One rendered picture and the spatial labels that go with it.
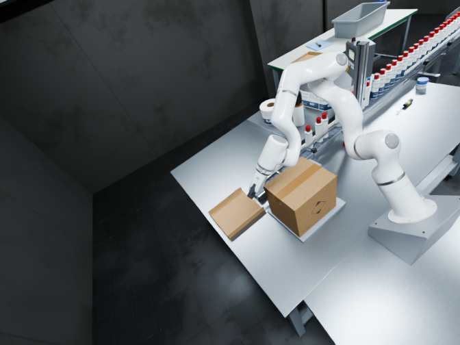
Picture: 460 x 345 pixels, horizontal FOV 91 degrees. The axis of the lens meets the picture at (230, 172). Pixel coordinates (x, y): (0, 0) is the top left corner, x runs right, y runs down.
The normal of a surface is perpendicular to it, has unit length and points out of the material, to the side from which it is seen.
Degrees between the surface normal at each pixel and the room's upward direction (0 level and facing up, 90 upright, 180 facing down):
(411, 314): 0
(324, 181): 0
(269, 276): 0
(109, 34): 90
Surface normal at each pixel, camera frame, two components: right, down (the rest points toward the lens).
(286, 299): -0.30, -0.68
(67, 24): 0.44, 0.52
